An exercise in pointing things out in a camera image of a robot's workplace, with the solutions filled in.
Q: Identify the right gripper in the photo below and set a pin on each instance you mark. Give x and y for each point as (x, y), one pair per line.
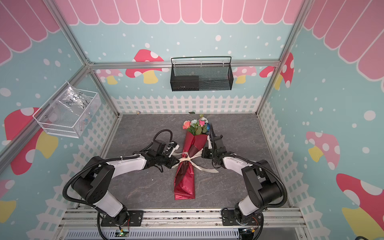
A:
(213, 148)

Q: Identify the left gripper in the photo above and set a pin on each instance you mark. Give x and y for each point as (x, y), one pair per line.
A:
(171, 162)

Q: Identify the cream ribbon strip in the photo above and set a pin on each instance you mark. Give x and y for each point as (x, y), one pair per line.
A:
(192, 159)

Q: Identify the light blue fake flower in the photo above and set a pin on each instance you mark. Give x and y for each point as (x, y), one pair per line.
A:
(196, 129)

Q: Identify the small pink fake rose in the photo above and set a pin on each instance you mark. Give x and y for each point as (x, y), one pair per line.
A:
(202, 122)

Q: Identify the pink orange fake rose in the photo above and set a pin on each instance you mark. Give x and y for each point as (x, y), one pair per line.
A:
(186, 125)

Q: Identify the dark red wrapping paper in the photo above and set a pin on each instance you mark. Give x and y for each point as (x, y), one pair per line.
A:
(184, 183)

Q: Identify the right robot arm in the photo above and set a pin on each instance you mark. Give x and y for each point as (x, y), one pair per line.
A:
(264, 188)

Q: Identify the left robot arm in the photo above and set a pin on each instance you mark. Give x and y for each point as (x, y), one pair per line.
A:
(90, 186)

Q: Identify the black box in basket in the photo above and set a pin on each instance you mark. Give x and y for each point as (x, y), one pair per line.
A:
(184, 83)

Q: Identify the clear plastic bag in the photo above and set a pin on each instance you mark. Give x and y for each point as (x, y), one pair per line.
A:
(69, 106)

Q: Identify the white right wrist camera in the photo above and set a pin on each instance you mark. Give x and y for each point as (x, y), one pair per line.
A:
(209, 144)

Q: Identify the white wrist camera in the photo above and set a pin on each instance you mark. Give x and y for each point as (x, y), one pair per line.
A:
(173, 147)
(209, 144)

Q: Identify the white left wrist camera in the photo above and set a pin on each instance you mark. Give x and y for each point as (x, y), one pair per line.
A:
(173, 147)

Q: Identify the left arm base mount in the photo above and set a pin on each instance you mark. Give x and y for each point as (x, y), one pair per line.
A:
(127, 218)

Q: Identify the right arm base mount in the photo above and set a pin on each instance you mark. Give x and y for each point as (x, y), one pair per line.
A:
(234, 217)

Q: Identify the black wire mesh basket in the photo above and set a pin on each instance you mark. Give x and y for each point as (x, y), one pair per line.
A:
(215, 73)

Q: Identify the white wire basket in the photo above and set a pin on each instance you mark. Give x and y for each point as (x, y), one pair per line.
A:
(41, 116)

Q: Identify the aluminium corner frame post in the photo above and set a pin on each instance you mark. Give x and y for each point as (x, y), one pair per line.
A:
(87, 64)

